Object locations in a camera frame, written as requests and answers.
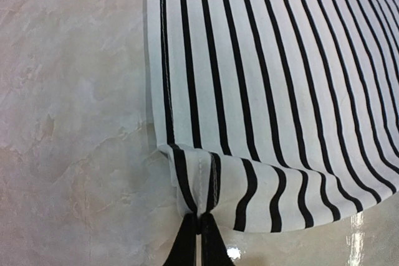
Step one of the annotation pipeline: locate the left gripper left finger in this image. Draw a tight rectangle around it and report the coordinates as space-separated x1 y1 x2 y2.
165 213 199 266

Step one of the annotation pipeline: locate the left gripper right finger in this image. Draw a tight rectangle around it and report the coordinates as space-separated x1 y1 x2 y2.
201 213 234 266

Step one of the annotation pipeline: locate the black white striped shirt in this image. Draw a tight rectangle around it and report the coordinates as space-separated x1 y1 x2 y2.
147 0 398 232

